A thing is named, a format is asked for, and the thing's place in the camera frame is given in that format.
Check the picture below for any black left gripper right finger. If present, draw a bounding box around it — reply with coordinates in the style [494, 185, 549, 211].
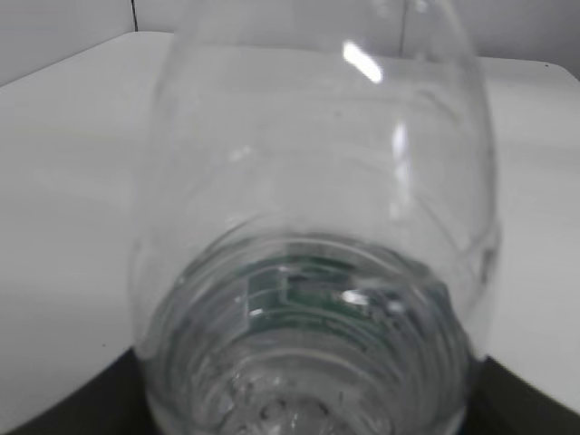
[459, 358, 579, 435]

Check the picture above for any clear cestbon water bottle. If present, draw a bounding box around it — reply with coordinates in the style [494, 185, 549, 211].
[128, 1, 499, 434]

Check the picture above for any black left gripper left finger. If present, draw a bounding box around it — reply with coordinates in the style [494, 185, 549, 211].
[11, 349, 159, 435]

